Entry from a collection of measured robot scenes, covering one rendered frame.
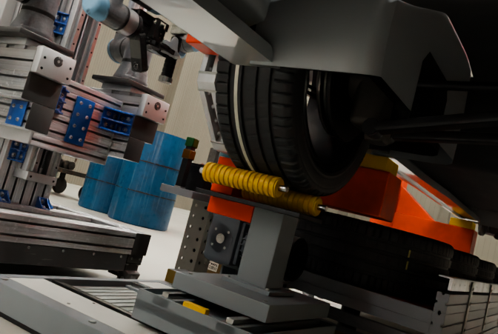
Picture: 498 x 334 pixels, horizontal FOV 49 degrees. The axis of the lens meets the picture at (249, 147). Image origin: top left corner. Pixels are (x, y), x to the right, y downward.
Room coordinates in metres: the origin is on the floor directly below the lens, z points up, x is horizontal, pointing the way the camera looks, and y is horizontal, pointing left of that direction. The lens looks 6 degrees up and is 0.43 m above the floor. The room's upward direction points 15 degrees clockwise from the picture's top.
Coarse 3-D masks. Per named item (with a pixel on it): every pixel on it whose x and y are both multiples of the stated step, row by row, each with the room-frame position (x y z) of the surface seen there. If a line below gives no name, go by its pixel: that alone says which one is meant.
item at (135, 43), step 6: (138, 36) 1.51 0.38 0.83; (144, 36) 1.52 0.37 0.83; (132, 42) 1.53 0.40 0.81; (138, 42) 1.52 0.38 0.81; (144, 42) 1.53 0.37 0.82; (132, 48) 1.54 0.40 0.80; (138, 48) 1.53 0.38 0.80; (144, 48) 1.53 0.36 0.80; (132, 54) 1.55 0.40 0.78; (138, 54) 1.54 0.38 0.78; (144, 54) 1.54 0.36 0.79; (132, 60) 1.56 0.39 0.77; (138, 60) 1.55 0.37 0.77; (144, 60) 1.55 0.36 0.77; (132, 66) 1.57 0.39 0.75; (138, 66) 1.55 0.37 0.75; (144, 66) 1.55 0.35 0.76; (138, 72) 1.57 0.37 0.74
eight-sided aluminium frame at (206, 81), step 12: (204, 60) 1.47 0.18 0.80; (216, 60) 1.45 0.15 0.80; (204, 72) 1.46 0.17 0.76; (216, 72) 1.44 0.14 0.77; (312, 72) 1.88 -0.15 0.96; (204, 84) 1.47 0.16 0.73; (204, 96) 1.50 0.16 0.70; (204, 108) 1.52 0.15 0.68; (216, 120) 1.56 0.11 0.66; (216, 132) 1.57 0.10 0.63; (216, 144) 1.59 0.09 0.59
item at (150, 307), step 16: (144, 288) 1.45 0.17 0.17; (160, 288) 1.51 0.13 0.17; (144, 304) 1.43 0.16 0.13; (160, 304) 1.40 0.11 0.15; (176, 304) 1.37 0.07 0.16; (192, 304) 1.35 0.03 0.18; (208, 304) 1.53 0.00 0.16; (144, 320) 1.42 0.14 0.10; (160, 320) 1.39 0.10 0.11; (176, 320) 1.37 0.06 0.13; (192, 320) 1.34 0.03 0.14; (208, 320) 1.32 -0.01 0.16; (224, 320) 1.33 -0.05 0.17; (240, 320) 1.32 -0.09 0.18; (256, 320) 1.39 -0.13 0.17; (304, 320) 1.62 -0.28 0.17; (320, 320) 1.69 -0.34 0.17
